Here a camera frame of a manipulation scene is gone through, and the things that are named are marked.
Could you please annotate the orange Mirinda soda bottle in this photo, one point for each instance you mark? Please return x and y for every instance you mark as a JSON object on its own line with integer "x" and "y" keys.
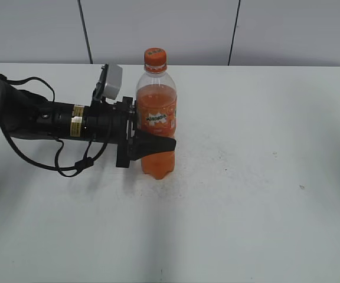
{"x": 156, "y": 101}

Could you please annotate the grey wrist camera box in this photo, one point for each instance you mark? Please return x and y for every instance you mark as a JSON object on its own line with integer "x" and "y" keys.
{"x": 109, "y": 82}

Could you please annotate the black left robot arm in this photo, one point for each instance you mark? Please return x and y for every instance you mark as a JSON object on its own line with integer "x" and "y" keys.
{"x": 30, "y": 116}

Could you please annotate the orange bottle cap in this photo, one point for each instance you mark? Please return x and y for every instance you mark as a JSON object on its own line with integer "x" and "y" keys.
{"x": 155, "y": 57}

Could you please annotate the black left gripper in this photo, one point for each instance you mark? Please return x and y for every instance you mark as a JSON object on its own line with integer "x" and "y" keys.
{"x": 112, "y": 124}

